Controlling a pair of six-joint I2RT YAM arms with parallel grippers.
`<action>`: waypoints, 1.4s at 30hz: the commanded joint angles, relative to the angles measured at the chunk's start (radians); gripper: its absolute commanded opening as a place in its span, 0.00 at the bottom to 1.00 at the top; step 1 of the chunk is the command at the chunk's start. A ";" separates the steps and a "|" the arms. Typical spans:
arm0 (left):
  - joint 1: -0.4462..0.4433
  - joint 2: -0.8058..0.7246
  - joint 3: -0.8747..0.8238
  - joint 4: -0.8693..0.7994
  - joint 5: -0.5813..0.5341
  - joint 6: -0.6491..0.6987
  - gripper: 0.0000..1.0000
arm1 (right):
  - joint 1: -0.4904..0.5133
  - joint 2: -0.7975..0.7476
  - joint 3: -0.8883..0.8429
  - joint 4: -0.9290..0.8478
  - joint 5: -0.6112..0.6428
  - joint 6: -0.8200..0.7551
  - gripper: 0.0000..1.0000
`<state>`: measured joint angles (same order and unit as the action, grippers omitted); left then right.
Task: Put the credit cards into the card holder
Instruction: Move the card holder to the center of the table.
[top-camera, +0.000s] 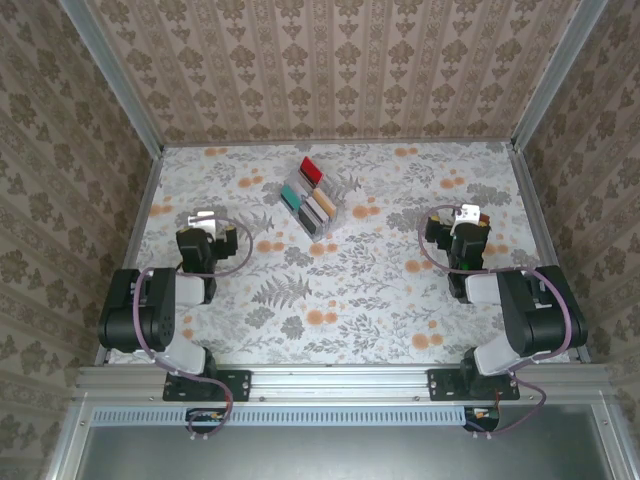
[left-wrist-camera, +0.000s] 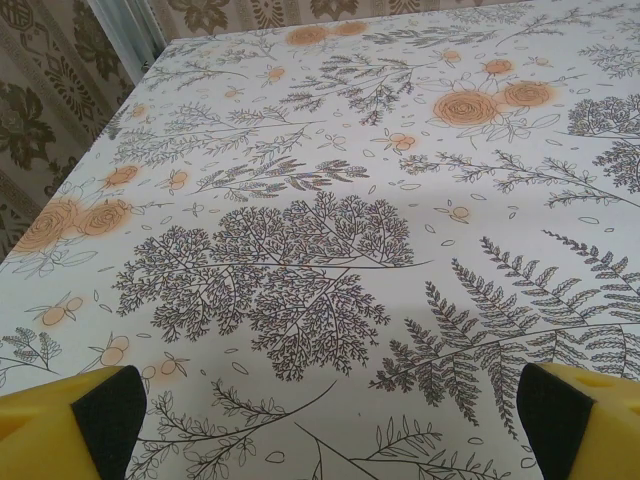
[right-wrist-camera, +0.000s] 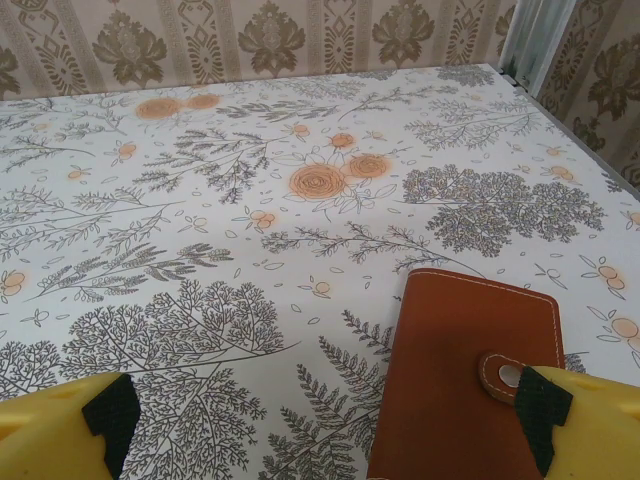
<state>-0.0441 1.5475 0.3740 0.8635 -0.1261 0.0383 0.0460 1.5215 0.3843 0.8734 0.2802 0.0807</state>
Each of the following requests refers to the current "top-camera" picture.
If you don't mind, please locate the clear acrylic card stand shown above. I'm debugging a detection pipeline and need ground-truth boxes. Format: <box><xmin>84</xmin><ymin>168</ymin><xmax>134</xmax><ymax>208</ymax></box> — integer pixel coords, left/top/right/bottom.
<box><xmin>278</xmin><ymin>155</ymin><xmax>342</xmax><ymax>245</ymax></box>

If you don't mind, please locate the white card pink print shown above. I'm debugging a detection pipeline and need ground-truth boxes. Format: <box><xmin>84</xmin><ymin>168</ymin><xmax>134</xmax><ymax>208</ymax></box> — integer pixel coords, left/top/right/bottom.
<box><xmin>302</xmin><ymin>195</ymin><xmax>332</xmax><ymax>227</ymax></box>

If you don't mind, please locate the teal plastic card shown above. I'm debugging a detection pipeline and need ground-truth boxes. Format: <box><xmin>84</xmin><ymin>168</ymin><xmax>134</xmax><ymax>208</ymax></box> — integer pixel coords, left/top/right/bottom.
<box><xmin>279</xmin><ymin>184</ymin><xmax>302</xmax><ymax>212</ymax></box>

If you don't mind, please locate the black plastic card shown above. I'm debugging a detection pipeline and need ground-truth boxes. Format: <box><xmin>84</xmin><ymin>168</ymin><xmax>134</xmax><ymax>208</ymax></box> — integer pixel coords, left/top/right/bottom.
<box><xmin>297</xmin><ymin>203</ymin><xmax>319</xmax><ymax>235</ymax></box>

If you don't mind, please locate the orange plastic card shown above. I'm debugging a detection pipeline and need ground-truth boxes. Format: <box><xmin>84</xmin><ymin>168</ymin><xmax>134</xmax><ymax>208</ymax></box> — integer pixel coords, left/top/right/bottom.
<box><xmin>312</xmin><ymin>187</ymin><xmax>338</xmax><ymax>217</ymax></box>

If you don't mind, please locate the floral table cover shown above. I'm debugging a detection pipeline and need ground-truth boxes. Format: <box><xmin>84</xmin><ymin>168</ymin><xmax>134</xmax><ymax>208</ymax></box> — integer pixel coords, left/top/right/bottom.
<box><xmin>107</xmin><ymin>142</ymin><xmax>576</xmax><ymax>366</ymax></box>

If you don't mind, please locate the grey metal panel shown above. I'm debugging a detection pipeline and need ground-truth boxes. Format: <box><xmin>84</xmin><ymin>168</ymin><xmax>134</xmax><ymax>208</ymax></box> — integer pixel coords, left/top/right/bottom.
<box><xmin>47</xmin><ymin>399</ymin><xmax>640</xmax><ymax>480</ymax></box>

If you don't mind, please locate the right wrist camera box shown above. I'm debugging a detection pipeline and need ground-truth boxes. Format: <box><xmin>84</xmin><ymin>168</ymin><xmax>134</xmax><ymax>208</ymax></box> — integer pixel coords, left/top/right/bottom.
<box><xmin>448</xmin><ymin>203</ymin><xmax>483</xmax><ymax>237</ymax></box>

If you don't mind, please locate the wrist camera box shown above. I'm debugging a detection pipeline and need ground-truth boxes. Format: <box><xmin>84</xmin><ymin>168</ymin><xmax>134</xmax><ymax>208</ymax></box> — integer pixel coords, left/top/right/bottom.
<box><xmin>186</xmin><ymin>211</ymin><xmax>218</xmax><ymax>234</ymax></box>
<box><xmin>448</xmin><ymin>203</ymin><xmax>483</xmax><ymax>237</ymax></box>

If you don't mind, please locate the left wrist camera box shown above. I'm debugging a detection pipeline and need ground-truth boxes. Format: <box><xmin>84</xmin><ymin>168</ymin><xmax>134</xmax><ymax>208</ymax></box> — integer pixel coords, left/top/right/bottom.
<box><xmin>186</xmin><ymin>211</ymin><xmax>218</xmax><ymax>234</ymax></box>

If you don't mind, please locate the aluminium side rail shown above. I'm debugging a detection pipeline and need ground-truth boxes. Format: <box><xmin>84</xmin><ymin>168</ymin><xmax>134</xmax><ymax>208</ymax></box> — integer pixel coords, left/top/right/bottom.
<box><xmin>94</xmin><ymin>147</ymin><xmax>167</xmax><ymax>365</ymax></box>
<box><xmin>508</xmin><ymin>142</ymin><xmax>592</xmax><ymax>364</ymax></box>

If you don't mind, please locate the aluminium back rail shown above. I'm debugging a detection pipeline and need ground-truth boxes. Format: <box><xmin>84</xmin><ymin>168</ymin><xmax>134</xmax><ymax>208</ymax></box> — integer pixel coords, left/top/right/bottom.
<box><xmin>162</xmin><ymin>139</ymin><xmax>516</xmax><ymax>150</ymax></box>

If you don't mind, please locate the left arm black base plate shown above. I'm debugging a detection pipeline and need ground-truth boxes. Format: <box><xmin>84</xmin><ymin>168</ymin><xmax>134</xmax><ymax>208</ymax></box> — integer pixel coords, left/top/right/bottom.
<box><xmin>162</xmin><ymin>368</ymin><xmax>251</xmax><ymax>403</ymax></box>

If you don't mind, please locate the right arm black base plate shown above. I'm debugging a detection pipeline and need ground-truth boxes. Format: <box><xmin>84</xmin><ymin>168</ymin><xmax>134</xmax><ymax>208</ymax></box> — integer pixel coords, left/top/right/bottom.
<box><xmin>427</xmin><ymin>368</ymin><xmax>521</xmax><ymax>403</ymax></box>

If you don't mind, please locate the aluminium frame post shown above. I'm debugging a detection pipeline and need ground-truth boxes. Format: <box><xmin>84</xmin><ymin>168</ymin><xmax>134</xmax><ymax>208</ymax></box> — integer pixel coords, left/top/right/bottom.
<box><xmin>58</xmin><ymin>0</ymin><xmax>166</xmax><ymax>157</ymax></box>
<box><xmin>509</xmin><ymin>0</ymin><xmax>609</xmax><ymax>151</ymax></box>

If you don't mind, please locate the black cable outlet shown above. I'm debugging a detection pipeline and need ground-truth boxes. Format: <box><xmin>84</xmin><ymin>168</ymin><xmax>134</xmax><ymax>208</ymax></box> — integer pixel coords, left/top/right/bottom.
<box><xmin>462</xmin><ymin>405</ymin><xmax>501</xmax><ymax>433</ymax></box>
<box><xmin>185</xmin><ymin>407</ymin><xmax>227</xmax><ymax>434</ymax></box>

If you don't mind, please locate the aluminium mounting rail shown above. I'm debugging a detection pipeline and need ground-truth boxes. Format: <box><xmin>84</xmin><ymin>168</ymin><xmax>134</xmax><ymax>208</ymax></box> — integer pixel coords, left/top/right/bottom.
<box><xmin>74</xmin><ymin>363</ymin><xmax>615</xmax><ymax>401</ymax></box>

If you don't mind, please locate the grey slotted cable duct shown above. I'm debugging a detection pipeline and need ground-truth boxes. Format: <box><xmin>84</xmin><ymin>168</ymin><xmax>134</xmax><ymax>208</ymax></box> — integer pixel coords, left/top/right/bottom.
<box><xmin>92</xmin><ymin>405</ymin><xmax>501</xmax><ymax>427</ymax></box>

